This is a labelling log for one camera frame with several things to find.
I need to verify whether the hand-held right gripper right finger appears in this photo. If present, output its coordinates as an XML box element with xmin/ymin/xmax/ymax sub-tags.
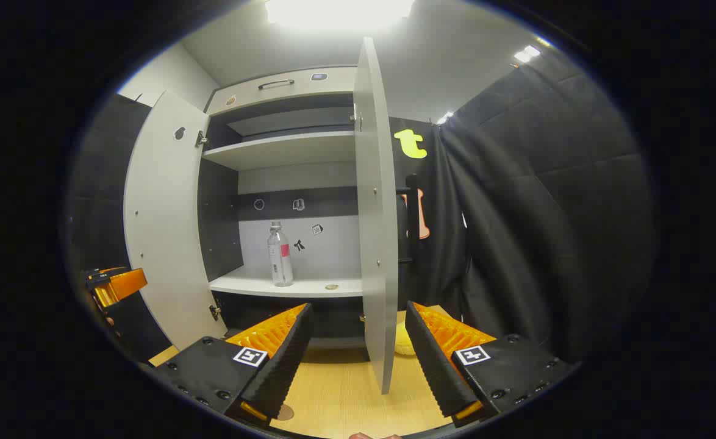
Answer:
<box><xmin>404</xmin><ymin>301</ymin><xmax>579</xmax><ymax>429</ymax></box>

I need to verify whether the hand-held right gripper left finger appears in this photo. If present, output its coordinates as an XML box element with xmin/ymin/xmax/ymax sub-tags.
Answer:
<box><xmin>149</xmin><ymin>302</ymin><xmax>315</xmax><ymax>427</ymax></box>

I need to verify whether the grey cabinet door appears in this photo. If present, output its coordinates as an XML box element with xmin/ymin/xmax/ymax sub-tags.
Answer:
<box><xmin>123</xmin><ymin>90</ymin><xmax>228</xmax><ymax>352</ymax></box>
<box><xmin>353</xmin><ymin>37</ymin><xmax>399</xmax><ymax>396</ymax></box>

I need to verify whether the clear plastic bottle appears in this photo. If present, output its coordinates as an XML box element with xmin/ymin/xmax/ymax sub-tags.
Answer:
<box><xmin>267</xmin><ymin>221</ymin><xmax>295</xmax><ymax>288</ymax></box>

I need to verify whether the grey cabinet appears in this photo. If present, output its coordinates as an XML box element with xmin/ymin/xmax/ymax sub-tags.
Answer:
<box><xmin>198</xmin><ymin>66</ymin><xmax>371</xmax><ymax>349</ymax></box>

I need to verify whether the pale yellow round object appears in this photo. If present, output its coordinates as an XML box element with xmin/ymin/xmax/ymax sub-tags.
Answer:
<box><xmin>395</xmin><ymin>322</ymin><xmax>418</xmax><ymax>357</ymax></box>

